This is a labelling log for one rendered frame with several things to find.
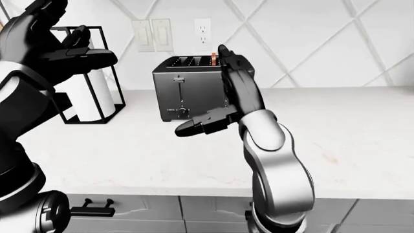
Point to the black four-slot toaster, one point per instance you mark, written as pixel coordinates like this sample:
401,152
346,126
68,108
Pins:
187,94

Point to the white paper towel roll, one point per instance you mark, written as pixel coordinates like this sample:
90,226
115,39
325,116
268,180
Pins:
93,92

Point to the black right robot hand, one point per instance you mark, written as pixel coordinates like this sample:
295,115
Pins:
241,80

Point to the grey cabinet drawer front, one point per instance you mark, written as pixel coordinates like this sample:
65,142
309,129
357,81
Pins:
123,206
216,208

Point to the toaster control knob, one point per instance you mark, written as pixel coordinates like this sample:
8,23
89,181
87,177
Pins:
183,112

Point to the slice of toast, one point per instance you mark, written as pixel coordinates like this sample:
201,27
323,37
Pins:
213,59

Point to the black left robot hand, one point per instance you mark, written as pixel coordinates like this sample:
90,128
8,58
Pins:
39,48

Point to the toaster lever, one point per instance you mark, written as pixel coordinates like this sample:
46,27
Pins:
178,79

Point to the white light switch plate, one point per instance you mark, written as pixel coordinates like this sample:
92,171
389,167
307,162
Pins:
162,34
142,35

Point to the white power outlet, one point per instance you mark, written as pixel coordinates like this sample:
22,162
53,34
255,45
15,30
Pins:
203,34

